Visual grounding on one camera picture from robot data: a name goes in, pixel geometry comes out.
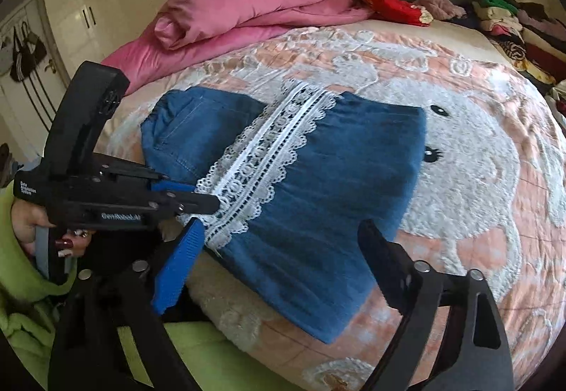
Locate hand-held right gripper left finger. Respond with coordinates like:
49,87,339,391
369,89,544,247
48,218,208,391

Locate blue denim pants lace trim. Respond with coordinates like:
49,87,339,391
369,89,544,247
140,79,427,345

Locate person's green hoodie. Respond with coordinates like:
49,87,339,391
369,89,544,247
163,320,306,391

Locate bed with cream sheet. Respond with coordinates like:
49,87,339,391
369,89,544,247
336,17,509,64

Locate cream door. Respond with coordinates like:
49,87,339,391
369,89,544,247
0,0,67,153

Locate person's left hand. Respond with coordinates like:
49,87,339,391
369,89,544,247
11,201,96,260

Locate red garment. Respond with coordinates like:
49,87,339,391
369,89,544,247
374,0,434,27

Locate black handbags on door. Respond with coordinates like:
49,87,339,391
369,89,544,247
10,27,47,83

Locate mauve fluffy cloth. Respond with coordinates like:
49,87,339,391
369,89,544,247
413,0,467,20

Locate pink white printed blanket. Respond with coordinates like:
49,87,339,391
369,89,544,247
95,24,566,391

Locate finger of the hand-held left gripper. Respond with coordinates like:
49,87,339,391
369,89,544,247
150,191,220,217
148,181,197,195

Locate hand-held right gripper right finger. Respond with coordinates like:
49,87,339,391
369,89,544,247
357,219,516,391

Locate pile of folded clothes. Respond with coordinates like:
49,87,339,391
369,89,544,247
471,0,566,126

